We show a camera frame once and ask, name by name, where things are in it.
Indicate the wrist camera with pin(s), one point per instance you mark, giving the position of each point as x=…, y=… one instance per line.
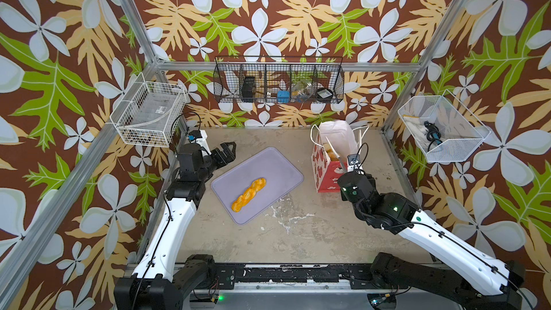
x=199, y=136
x=353, y=162

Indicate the red white paper bag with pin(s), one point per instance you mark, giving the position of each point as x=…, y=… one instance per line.
x=346, y=139

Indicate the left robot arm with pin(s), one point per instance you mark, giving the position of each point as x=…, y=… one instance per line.
x=172, y=232

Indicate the lavender tray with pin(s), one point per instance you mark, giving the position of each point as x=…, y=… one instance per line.
x=281, y=178

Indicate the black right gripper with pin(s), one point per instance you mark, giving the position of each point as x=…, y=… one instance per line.
x=341, y=192

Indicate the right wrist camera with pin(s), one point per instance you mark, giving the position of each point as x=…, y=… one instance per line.
x=353, y=162

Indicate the black wire basket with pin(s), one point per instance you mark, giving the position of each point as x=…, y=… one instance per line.
x=273, y=74

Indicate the blue box in basket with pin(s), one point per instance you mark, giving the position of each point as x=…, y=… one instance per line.
x=283, y=96

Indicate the white cloth in basket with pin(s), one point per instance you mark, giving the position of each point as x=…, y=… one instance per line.
x=418, y=131

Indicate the aluminium frame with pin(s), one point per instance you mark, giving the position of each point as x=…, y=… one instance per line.
x=61, y=80

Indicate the round braided bun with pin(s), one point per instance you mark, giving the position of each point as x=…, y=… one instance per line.
x=333, y=156

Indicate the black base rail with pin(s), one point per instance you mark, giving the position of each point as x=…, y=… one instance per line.
x=303, y=286

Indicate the clear glass bowl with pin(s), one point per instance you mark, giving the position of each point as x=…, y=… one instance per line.
x=302, y=90

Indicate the long twisted bread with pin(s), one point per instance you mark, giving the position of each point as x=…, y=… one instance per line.
x=255, y=187

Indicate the steel tongs cream tips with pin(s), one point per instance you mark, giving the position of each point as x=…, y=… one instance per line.
x=342, y=160

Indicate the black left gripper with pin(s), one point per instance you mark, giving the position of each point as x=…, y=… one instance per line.
x=228, y=156

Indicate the black round container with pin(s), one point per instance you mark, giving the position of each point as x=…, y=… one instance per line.
x=324, y=95

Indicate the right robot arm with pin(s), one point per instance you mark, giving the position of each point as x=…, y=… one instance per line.
x=471, y=278

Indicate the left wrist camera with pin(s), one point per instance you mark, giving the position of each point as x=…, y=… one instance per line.
x=199, y=136

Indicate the black box in basket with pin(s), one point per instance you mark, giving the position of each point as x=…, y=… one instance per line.
x=248, y=88

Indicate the white mesh basket right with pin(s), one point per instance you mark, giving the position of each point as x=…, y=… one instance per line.
x=454, y=132

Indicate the white wire basket left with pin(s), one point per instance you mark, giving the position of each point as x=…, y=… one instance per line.
x=148, y=113

